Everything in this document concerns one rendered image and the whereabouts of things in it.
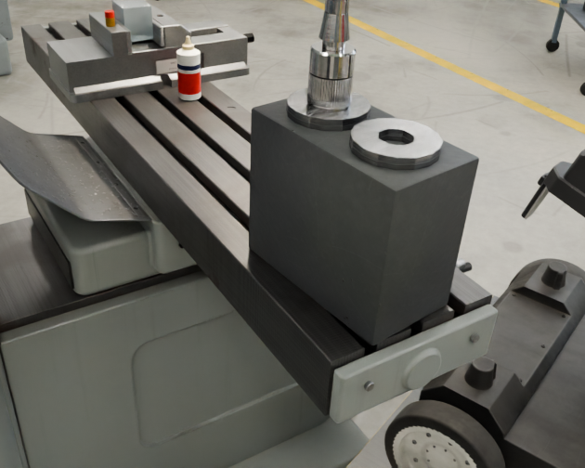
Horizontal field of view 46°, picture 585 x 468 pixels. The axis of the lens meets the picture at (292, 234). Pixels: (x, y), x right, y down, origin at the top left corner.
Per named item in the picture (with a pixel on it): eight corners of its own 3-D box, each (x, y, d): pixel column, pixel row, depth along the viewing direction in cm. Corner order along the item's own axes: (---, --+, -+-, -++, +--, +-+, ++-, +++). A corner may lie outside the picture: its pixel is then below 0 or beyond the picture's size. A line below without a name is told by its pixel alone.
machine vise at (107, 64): (217, 50, 146) (217, -4, 139) (252, 74, 135) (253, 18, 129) (48, 74, 130) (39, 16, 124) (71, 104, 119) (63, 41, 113)
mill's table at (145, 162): (121, 45, 169) (118, 11, 165) (494, 355, 84) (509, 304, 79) (23, 58, 159) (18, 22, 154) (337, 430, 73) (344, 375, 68)
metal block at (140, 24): (141, 29, 130) (139, -4, 127) (153, 39, 126) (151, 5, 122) (114, 32, 128) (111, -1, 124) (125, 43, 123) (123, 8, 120)
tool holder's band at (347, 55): (316, 65, 69) (317, 55, 69) (305, 49, 73) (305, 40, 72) (361, 63, 70) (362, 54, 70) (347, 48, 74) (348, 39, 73)
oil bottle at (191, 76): (195, 91, 127) (193, 31, 121) (204, 98, 124) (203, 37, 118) (175, 95, 125) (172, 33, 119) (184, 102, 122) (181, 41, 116)
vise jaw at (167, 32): (164, 25, 135) (163, 5, 133) (191, 45, 127) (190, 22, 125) (136, 29, 133) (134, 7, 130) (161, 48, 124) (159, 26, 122)
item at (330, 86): (313, 112, 72) (316, 65, 69) (302, 95, 76) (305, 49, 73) (356, 110, 73) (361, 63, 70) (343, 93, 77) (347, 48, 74)
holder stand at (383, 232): (321, 218, 92) (333, 73, 81) (448, 305, 79) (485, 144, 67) (247, 248, 86) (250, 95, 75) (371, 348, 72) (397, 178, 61)
